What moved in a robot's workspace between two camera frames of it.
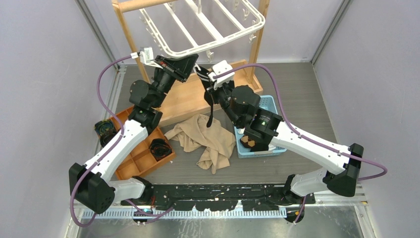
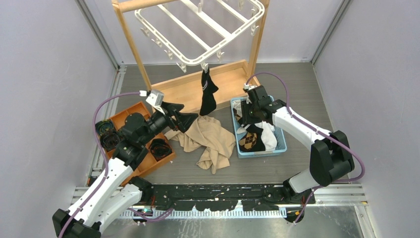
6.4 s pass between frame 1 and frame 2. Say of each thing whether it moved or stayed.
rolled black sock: stayed
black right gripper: moved
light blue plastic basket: stayed
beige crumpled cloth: stayed
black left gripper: moved
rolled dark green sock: stayed
